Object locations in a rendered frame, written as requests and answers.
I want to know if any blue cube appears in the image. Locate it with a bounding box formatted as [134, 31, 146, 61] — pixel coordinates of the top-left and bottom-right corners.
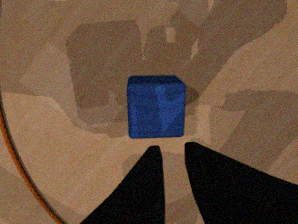
[126, 75, 186, 139]

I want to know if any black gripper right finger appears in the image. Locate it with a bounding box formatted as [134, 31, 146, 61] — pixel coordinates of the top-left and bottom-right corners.
[185, 141, 298, 224]

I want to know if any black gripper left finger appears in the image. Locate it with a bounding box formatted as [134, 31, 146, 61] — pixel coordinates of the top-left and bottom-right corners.
[80, 145, 165, 224]

